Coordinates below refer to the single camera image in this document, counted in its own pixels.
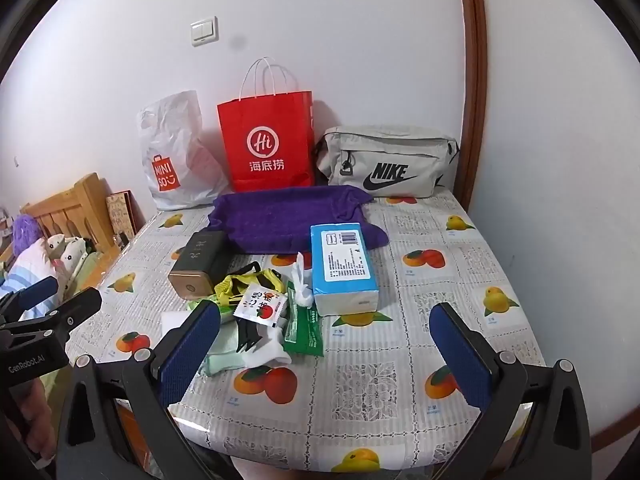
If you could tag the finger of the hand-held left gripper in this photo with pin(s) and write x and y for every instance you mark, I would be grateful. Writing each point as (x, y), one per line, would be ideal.
(40, 291)
(70, 312)

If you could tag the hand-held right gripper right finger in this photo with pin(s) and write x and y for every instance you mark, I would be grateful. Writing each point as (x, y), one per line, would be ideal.
(460, 355)

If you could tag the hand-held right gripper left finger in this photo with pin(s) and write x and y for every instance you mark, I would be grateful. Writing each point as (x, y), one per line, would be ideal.
(192, 345)

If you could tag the white tomato print sachet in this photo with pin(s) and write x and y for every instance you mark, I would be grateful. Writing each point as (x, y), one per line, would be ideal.
(260, 307)

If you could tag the dark green book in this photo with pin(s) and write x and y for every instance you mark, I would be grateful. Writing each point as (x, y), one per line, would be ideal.
(200, 265)

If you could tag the yellow black pouch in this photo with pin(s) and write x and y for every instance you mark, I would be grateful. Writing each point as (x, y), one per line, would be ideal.
(250, 280)

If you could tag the dark green wipes packet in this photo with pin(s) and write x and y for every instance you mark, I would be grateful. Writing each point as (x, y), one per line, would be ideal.
(302, 332)

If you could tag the purple towel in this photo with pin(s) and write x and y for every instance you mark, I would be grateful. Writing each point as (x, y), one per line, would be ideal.
(280, 217)

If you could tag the person's left hand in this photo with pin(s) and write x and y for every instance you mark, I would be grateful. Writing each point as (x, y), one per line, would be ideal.
(37, 410)

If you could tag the light green sock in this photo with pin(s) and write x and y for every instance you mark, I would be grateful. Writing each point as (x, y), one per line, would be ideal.
(222, 355)

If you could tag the white plush toy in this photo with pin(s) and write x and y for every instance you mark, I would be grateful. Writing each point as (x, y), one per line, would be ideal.
(67, 255)

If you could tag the purple plush toy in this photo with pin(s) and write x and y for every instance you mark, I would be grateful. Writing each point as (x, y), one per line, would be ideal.
(25, 232)

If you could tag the wooden headboard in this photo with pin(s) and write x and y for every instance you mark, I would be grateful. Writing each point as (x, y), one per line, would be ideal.
(75, 205)

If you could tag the fruit print tablecloth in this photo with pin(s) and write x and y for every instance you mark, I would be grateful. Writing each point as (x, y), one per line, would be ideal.
(360, 385)

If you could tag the illustrated book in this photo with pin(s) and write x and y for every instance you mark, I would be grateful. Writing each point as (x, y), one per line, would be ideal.
(120, 215)

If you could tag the crumpled white tissue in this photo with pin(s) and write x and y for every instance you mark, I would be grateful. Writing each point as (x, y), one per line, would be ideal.
(301, 285)

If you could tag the blue tissue pack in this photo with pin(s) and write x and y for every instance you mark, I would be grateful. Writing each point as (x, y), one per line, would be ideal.
(342, 265)

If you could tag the white plastic shopping bag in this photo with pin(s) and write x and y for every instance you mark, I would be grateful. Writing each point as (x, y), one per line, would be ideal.
(175, 160)

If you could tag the grey waist bag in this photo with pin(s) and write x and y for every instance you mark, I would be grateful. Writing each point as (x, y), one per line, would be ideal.
(385, 160)

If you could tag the red paper bag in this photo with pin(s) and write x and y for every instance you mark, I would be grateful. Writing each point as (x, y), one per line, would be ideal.
(270, 145)

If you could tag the brown wooden door frame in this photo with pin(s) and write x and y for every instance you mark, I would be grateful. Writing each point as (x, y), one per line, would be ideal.
(472, 85)

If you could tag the white wall switch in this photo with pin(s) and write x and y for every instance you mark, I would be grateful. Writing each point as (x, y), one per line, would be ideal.
(204, 31)

